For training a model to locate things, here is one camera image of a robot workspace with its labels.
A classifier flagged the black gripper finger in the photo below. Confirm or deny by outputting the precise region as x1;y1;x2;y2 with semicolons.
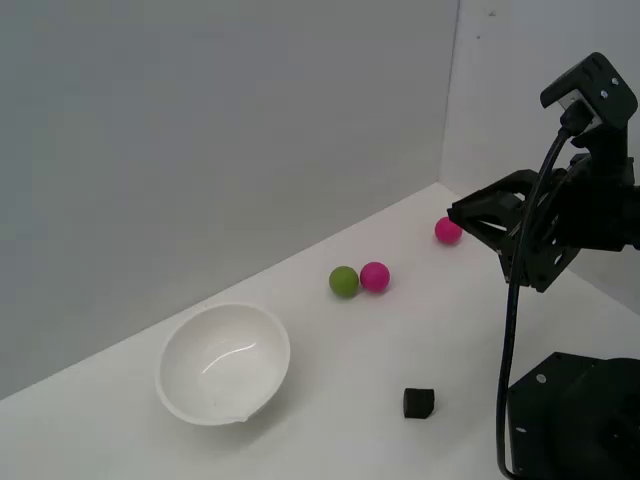
448;169;541;215
447;198;581;295

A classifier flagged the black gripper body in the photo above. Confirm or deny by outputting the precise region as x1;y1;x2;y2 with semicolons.
532;153;640;252

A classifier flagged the black foam box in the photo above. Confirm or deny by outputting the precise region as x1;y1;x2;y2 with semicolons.
402;387;436;420

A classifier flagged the white bowl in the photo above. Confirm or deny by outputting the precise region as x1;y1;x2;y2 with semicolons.
157;301;292;427

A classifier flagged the pink ball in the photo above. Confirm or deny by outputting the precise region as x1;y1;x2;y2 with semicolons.
358;261;391;294
433;216;463;246

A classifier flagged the green ball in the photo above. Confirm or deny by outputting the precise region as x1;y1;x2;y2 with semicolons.
328;265;360;299

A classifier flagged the black camera cable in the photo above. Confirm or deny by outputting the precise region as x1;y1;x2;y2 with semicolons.
495;99;596;480

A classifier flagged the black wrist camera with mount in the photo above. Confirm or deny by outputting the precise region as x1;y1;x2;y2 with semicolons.
539;52;640;147

